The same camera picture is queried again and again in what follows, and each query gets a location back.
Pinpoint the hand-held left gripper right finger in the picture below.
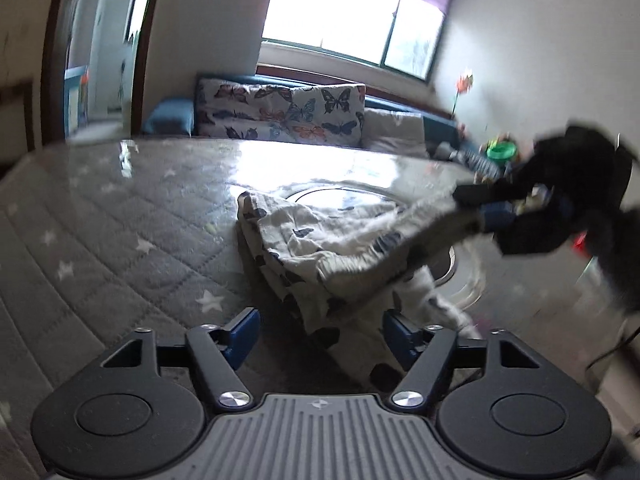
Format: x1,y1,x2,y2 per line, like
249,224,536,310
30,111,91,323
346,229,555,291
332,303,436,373
382,310,543,409

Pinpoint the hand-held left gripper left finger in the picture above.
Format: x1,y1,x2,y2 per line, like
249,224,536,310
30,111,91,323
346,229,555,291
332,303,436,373
100,308,261,410

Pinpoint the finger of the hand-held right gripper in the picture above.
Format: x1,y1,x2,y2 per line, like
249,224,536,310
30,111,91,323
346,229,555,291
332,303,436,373
452,179,536,205
480,202,576,257

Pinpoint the white navy polka dot pajamas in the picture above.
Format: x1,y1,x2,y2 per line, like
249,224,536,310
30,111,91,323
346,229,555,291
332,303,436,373
235,190,501,396

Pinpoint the green toy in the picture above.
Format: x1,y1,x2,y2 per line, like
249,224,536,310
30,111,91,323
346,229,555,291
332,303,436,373
484,139,519,164

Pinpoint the dark teal sofa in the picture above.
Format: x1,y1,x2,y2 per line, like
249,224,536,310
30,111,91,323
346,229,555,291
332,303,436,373
197,72,473,161

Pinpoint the beige cushion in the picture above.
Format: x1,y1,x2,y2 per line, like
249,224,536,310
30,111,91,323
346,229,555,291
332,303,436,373
362,107,429,157

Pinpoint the orange flower toy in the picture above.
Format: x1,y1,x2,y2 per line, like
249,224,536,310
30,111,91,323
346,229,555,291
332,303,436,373
451,71,477,117

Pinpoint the grey star quilted table cover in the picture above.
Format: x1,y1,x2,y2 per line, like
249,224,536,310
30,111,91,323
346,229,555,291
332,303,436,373
0,137,591,480

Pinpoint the butterfly print cushion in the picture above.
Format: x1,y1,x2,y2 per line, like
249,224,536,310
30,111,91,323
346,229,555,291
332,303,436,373
194,76,367,147

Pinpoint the blue seat cushion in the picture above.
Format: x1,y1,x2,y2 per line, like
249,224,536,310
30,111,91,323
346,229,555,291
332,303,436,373
144,97,196,137

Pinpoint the window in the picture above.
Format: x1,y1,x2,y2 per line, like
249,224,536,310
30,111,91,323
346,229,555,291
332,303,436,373
260,0,455,82

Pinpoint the blue cabinet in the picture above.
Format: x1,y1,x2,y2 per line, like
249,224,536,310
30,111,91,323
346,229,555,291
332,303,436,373
64,64,92,137

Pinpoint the black cable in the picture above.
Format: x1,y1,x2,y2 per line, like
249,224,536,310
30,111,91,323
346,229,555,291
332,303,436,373
586,319,640,375

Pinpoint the dark wooden door frame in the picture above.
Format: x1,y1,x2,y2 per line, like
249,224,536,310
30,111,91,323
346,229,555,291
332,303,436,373
40,0,167,152

